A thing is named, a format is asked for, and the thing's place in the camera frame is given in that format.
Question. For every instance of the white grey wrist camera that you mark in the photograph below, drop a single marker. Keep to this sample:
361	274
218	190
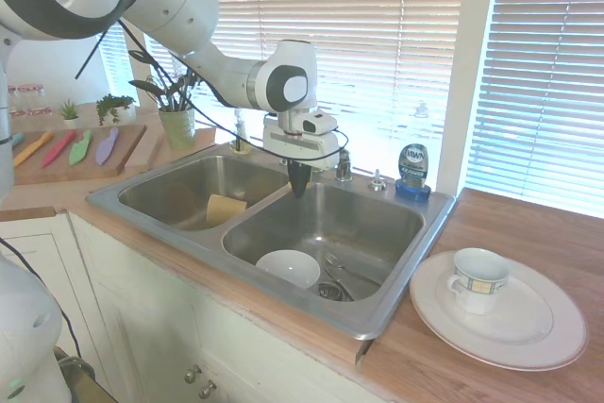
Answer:
318	123

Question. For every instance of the white patterned teacup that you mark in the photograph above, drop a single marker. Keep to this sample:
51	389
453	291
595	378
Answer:
479	280

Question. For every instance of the small chrome sink fitting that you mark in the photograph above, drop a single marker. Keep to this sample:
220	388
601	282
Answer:
377	182

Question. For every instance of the white kitchen cabinets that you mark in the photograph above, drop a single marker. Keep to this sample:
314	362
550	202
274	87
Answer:
141	308

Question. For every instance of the orange knife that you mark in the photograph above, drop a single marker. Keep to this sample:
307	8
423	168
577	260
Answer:
33	148

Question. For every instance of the wooden cutting board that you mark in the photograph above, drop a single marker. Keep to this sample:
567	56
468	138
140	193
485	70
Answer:
71	172

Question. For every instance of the green potted leafy plant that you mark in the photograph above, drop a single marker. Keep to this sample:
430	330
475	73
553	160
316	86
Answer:
177	127

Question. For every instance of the green knife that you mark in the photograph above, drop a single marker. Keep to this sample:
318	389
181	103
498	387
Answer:
79	150

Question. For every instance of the blue Dawn dish soap bottle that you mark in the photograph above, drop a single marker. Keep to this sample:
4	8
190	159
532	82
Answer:
413	172

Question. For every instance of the narrow white window blinds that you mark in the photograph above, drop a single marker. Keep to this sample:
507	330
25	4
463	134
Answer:
542	68

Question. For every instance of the wide white window blinds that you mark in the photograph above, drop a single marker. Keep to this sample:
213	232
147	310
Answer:
368	44

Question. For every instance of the white bowl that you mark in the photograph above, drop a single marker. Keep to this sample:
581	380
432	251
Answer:
288	267

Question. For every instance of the white dinner plate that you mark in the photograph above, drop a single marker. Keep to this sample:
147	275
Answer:
533	327

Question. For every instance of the jars with red checkered lids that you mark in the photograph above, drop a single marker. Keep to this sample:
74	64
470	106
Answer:
28	101

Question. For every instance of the small bushy potted plant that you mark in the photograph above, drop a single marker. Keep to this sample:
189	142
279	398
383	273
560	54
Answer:
113	108

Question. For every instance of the light wooden board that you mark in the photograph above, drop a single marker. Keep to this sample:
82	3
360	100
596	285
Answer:
156	155

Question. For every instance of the purple knife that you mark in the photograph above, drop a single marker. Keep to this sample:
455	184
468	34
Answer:
106	148

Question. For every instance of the clear hand soap bottle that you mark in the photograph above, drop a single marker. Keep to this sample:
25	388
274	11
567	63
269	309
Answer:
241	136

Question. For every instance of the metal cabinet knob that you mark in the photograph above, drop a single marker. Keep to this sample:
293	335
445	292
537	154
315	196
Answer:
192	374
207	390

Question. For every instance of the teal knife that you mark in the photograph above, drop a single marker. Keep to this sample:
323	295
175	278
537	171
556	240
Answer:
16	140

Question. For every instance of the metal sink drain strainer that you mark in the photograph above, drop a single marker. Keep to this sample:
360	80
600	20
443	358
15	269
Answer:
334	292

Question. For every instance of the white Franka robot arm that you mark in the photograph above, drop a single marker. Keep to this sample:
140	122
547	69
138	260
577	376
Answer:
179	2

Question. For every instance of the stainless steel double sink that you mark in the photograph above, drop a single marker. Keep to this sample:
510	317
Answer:
377	233

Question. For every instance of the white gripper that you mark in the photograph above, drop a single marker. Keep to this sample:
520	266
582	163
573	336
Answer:
292	146

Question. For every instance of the small succulent plant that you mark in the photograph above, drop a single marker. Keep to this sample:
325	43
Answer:
70	112

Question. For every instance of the red knife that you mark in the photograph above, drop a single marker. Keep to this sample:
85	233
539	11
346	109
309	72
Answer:
59	148

